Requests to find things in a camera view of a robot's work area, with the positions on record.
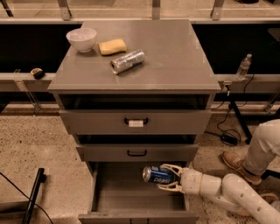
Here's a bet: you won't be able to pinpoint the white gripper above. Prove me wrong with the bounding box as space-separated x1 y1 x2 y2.
157 164 202 196

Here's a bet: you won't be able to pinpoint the blue pepsi can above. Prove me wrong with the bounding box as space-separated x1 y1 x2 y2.
143 165 175 185

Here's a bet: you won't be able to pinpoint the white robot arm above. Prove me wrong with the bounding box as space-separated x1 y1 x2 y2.
157 164 280 224

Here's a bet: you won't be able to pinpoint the bottom grey drawer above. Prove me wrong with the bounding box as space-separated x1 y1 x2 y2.
78 162 198 224

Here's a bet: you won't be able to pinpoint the grey drawer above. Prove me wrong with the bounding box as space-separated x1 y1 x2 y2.
76 144 198 162
78 162 198 224
59 110 211 135

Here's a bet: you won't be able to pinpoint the middle grey drawer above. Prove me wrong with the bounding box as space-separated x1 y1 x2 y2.
76 144 198 162

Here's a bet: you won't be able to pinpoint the tan shoe near drawer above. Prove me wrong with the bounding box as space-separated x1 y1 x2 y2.
261 192 278 204

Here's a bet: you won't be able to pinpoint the grey drawer cabinet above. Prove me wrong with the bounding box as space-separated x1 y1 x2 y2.
47 18 221 176

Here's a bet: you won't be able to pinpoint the top grey drawer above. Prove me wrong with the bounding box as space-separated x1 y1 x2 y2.
59 110 211 135

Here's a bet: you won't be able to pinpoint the silver soda can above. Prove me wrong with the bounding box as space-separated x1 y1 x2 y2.
110 49 144 74

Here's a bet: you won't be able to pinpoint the tan shoe far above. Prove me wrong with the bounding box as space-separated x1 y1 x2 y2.
221 151 262 186

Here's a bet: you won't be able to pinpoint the black tripod leg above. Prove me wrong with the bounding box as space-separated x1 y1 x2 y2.
223 81 254 145

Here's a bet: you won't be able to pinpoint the person leg light trousers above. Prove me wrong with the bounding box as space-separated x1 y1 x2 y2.
243 119 280 176

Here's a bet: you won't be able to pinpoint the clear plastic water bottle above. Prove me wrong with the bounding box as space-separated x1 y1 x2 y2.
236 53 252 81

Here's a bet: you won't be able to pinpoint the black stand bar left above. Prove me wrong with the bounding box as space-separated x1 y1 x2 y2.
21 168 46 224

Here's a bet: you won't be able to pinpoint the yellow sponge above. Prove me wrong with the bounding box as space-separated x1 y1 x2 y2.
98 39 127 55

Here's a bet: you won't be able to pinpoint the white bowl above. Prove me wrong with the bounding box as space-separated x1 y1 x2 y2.
66 28 97 53

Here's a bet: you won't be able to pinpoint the black yellow tape measure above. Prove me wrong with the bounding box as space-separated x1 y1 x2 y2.
31 68 46 80

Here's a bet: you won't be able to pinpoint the black power adapter with cable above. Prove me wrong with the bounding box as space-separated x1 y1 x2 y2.
204 108 243 147

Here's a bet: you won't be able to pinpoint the black cable left floor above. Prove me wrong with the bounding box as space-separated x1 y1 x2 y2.
0 171 55 224

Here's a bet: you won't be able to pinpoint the metal bracket under ledge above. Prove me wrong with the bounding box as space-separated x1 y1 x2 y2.
14 79 42 116

